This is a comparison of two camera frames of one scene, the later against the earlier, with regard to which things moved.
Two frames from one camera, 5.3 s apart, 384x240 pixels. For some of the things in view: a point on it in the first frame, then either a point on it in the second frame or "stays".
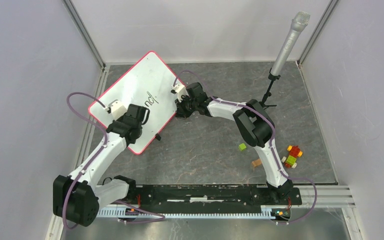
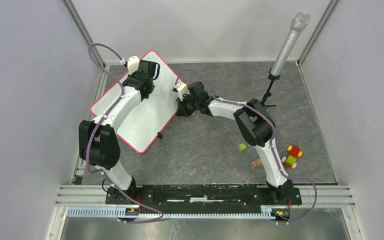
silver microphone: (300, 20) stays
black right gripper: (181, 110) stays
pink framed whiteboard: (149, 82) stays
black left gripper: (119, 120) -> (133, 76)
